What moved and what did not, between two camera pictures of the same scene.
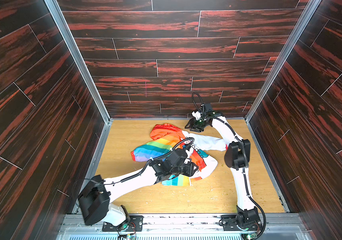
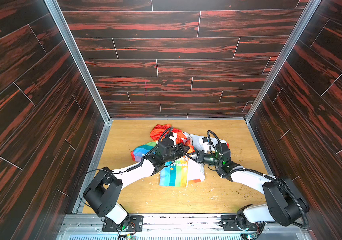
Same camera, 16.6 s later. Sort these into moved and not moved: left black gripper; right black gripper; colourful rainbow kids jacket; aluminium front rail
Moved: right black gripper; left black gripper
Not moved: aluminium front rail; colourful rainbow kids jacket
